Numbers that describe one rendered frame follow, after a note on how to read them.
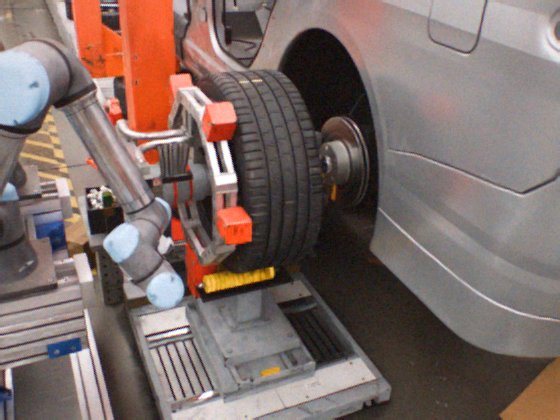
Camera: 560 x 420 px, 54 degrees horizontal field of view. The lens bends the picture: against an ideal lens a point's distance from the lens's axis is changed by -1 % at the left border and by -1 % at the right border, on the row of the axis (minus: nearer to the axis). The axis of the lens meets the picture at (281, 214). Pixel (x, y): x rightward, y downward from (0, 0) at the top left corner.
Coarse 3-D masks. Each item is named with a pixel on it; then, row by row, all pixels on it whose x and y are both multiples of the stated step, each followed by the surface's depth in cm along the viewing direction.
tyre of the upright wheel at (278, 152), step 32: (224, 96) 159; (256, 96) 159; (288, 96) 163; (256, 128) 154; (288, 128) 157; (256, 160) 152; (288, 160) 155; (320, 160) 160; (256, 192) 152; (288, 192) 156; (320, 192) 161; (256, 224) 156; (288, 224) 161; (256, 256) 165; (288, 256) 173
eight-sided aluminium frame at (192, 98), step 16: (176, 96) 176; (192, 96) 172; (176, 112) 181; (192, 112) 162; (176, 128) 192; (208, 144) 154; (224, 144) 155; (208, 160) 155; (224, 160) 155; (224, 176) 153; (224, 192) 153; (192, 208) 200; (192, 224) 198; (192, 240) 189; (208, 240) 189; (208, 256) 172; (224, 256) 173
